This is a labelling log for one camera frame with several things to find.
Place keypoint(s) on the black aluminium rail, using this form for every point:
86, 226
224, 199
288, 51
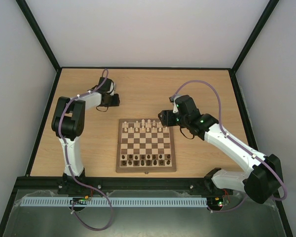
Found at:
119, 183

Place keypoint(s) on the wooden chess board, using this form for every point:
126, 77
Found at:
144, 143

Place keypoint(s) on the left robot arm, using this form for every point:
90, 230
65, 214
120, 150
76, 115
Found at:
69, 119

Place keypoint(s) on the white slotted cable duct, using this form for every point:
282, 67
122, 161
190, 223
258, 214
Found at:
115, 202

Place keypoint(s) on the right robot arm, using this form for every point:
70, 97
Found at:
261, 176

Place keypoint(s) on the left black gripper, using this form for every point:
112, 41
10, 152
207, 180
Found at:
116, 103

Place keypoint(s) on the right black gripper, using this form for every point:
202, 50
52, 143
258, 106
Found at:
166, 118

